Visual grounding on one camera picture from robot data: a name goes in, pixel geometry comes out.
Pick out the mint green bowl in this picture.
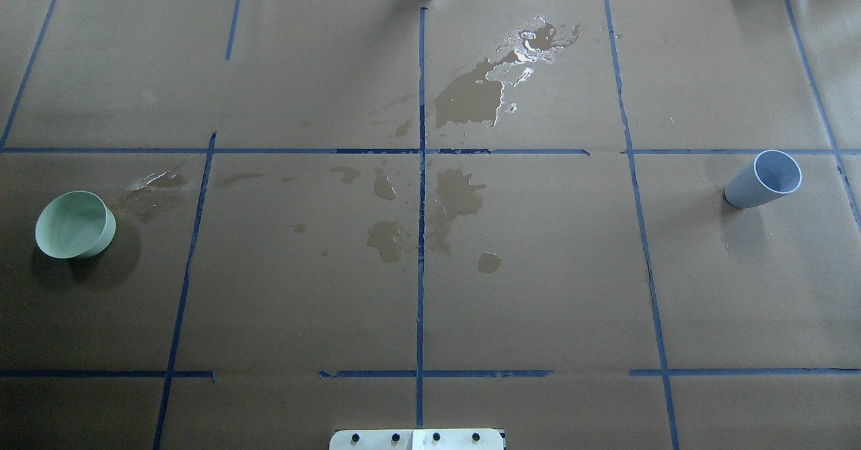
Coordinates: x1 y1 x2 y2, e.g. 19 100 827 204
34 190 116 260

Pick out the light blue plastic cup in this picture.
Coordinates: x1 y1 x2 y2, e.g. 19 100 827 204
724 149 803 210

